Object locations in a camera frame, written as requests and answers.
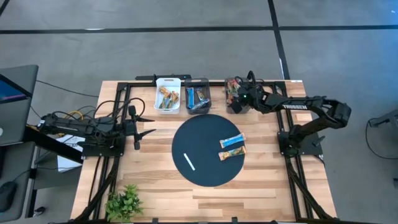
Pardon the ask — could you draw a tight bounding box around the light blue granola bar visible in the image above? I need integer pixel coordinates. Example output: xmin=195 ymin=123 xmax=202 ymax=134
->
xmin=219 ymin=133 xmax=246 ymax=149

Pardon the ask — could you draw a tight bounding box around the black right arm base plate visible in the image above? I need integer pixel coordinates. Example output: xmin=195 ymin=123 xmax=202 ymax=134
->
xmin=277 ymin=130 xmax=324 ymax=157

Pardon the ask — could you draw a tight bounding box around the white plastic bin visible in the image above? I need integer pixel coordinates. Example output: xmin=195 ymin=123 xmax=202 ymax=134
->
xmin=154 ymin=77 xmax=182 ymax=114

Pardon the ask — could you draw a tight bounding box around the dark grey desk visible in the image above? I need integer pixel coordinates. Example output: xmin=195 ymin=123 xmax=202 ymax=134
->
xmin=0 ymin=141 xmax=37 ymax=223

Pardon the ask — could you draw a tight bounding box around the grey translucent plastic bin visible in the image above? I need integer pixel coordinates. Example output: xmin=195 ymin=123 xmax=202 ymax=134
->
xmin=183 ymin=77 xmax=213 ymax=115
xmin=224 ymin=77 xmax=252 ymax=115

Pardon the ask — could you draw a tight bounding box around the small green artificial plant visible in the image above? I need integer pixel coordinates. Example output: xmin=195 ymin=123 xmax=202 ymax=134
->
xmin=104 ymin=184 xmax=145 ymax=223

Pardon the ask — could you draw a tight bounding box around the black floor cable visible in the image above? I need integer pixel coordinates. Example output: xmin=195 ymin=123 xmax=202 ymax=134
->
xmin=35 ymin=79 xmax=100 ymax=99

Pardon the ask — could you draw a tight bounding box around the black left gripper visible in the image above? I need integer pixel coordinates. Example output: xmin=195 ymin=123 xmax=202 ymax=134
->
xmin=123 ymin=105 xmax=157 ymax=151

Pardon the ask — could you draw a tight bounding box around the grey metal stand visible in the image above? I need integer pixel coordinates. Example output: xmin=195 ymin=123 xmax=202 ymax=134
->
xmin=368 ymin=108 xmax=398 ymax=129

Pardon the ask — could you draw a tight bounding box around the yellow cable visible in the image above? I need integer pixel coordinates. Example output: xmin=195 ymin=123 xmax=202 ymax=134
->
xmin=62 ymin=110 xmax=85 ymax=122

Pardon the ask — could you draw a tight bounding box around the black desk beam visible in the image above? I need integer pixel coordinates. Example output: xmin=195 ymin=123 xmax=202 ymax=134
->
xmin=23 ymin=125 xmax=84 ymax=165

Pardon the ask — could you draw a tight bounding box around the round dark blue woven placemat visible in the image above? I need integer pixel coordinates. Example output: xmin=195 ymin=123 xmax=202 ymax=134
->
xmin=171 ymin=113 xmax=246 ymax=188

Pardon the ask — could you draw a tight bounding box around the long black right arm cable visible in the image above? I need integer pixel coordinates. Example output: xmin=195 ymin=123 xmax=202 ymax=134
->
xmin=247 ymin=70 xmax=265 ymax=86

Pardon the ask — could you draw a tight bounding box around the black computer mouse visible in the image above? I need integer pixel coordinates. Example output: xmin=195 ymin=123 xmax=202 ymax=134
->
xmin=0 ymin=181 xmax=18 ymax=213

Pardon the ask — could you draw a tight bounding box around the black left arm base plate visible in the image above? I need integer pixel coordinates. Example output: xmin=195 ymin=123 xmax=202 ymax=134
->
xmin=77 ymin=132 xmax=127 ymax=158

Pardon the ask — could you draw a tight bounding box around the small white paper strip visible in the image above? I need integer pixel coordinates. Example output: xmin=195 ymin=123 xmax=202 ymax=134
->
xmin=183 ymin=152 xmax=197 ymax=172

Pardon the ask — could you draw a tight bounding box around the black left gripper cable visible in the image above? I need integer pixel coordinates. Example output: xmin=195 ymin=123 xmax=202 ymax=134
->
xmin=93 ymin=97 xmax=147 ymax=125

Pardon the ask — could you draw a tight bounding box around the black aluminium rig frame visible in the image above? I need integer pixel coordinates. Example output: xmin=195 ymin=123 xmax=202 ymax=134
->
xmin=70 ymin=79 xmax=338 ymax=224

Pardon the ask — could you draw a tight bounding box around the grey laptop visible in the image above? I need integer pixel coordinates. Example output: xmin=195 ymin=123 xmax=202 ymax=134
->
xmin=0 ymin=64 xmax=40 ymax=147

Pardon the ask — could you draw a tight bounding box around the white paper sheet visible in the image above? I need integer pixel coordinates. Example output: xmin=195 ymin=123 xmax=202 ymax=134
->
xmin=57 ymin=133 xmax=91 ymax=173

